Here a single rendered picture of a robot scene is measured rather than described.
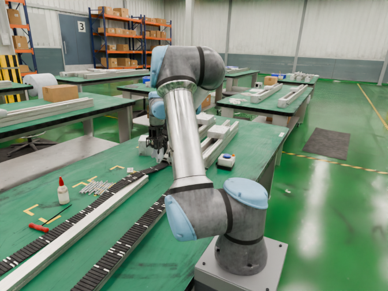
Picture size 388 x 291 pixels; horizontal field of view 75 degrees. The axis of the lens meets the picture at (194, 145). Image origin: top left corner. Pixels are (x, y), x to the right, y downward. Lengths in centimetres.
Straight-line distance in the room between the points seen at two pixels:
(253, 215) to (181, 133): 27
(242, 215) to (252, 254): 13
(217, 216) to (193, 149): 18
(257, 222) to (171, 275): 30
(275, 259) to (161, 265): 33
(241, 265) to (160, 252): 27
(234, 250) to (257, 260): 7
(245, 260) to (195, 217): 20
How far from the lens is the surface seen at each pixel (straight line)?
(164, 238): 93
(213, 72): 76
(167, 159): 140
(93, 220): 100
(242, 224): 67
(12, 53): 699
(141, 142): 153
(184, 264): 84
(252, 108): 302
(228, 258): 75
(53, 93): 315
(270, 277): 78
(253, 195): 65
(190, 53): 75
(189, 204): 62
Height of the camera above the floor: 139
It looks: 21 degrees down
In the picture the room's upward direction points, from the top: 2 degrees clockwise
